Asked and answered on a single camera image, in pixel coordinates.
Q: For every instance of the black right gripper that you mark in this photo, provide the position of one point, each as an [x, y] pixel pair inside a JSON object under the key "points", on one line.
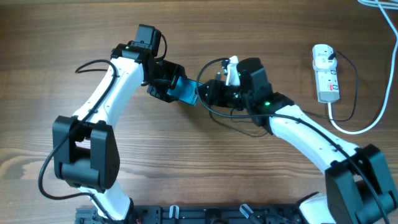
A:
{"points": [[216, 93]]}

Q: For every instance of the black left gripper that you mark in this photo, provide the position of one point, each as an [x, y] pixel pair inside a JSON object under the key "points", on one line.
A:
{"points": [[175, 70]]}

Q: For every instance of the blue screen smartphone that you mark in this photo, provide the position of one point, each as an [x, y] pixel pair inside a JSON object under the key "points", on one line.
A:
{"points": [[185, 91]]}

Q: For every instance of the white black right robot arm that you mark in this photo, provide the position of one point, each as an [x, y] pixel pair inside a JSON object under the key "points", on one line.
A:
{"points": [[359, 185]]}

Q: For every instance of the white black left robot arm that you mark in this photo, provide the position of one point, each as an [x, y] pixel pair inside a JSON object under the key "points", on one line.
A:
{"points": [[85, 153]]}

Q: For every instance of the white USB charger plug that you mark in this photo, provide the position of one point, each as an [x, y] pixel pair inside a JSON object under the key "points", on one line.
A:
{"points": [[324, 62]]}

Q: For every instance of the white power strip socket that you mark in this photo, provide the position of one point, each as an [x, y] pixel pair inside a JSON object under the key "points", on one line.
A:
{"points": [[326, 82]]}

